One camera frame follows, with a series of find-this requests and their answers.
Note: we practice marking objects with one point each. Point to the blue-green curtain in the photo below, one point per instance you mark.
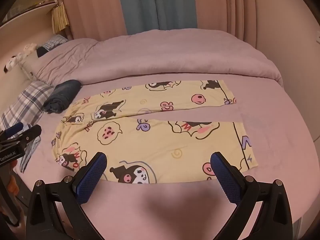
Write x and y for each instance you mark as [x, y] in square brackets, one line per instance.
[160, 5]

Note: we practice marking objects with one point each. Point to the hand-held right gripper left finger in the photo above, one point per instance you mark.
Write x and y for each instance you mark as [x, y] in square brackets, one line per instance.
[90, 177]

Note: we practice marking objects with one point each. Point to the pink duvet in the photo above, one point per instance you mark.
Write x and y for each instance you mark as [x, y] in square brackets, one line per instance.
[162, 55]

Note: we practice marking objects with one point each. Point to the grey plaid pillow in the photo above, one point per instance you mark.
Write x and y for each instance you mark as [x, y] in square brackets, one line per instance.
[22, 105]

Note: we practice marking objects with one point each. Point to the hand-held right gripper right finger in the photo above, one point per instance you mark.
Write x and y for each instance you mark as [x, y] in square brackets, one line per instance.
[226, 177]

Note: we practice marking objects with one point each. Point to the striped grey cloth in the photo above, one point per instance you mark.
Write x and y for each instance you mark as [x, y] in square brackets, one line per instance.
[31, 152]

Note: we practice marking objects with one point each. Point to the yellow cartoon print pants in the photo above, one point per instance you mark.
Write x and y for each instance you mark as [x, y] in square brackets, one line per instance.
[155, 137]

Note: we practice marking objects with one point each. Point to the pink curtain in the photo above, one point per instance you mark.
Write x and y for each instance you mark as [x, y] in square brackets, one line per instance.
[92, 7]
[225, 7]

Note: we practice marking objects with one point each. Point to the white plush toy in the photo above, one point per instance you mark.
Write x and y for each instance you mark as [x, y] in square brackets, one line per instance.
[11, 63]
[30, 48]

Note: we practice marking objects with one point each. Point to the pink bed sheet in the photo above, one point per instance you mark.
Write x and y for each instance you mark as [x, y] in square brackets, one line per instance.
[270, 130]

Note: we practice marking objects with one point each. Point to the dark blue folded cloth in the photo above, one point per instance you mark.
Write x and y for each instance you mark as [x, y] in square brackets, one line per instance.
[62, 96]

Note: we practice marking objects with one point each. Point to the blue checked cloth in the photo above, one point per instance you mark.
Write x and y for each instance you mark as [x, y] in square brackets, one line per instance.
[53, 42]

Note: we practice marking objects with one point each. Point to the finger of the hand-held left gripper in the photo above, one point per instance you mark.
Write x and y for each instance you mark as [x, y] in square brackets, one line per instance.
[13, 130]
[30, 132]

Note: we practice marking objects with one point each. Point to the yellow tassel hanging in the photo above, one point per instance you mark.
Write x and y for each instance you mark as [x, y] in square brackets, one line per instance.
[60, 17]

